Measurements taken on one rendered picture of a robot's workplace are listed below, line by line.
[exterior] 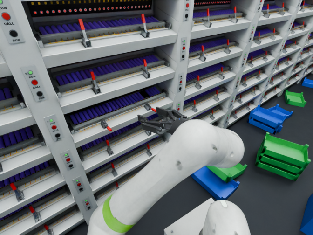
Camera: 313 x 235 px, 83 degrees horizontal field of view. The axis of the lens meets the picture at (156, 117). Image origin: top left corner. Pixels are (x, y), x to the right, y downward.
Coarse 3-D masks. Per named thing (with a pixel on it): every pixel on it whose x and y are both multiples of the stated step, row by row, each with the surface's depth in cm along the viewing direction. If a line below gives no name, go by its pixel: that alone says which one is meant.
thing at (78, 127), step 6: (156, 96) 107; (162, 96) 109; (138, 102) 100; (144, 102) 102; (126, 108) 96; (132, 108) 98; (138, 108) 99; (108, 114) 91; (114, 114) 92; (90, 120) 86; (96, 120) 87; (108, 120) 90; (78, 126) 83; (84, 126) 85
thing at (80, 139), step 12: (156, 84) 117; (168, 96) 112; (120, 108) 98; (144, 108) 102; (120, 120) 93; (132, 120) 96; (72, 132) 82; (84, 132) 84; (96, 132) 85; (108, 132) 90; (84, 144) 85
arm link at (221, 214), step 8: (224, 200) 65; (216, 208) 62; (224, 208) 61; (232, 208) 62; (208, 216) 62; (216, 216) 60; (224, 216) 59; (232, 216) 59; (240, 216) 60; (208, 224) 61; (216, 224) 58; (224, 224) 57; (232, 224) 57; (240, 224) 57; (208, 232) 62; (216, 232) 57; (224, 232) 56; (232, 232) 55; (240, 232) 55; (248, 232) 56
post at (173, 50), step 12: (156, 0) 91; (168, 0) 85; (180, 0) 80; (192, 0) 84; (168, 12) 87; (180, 12) 82; (192, 12) 87; (180, 24) 86; (180, 36) 89; (168, 48) 97; (180, 48) 93; (180, 72) 102; (168, 84) 108; (180, 96) 112; (168, 108) 117
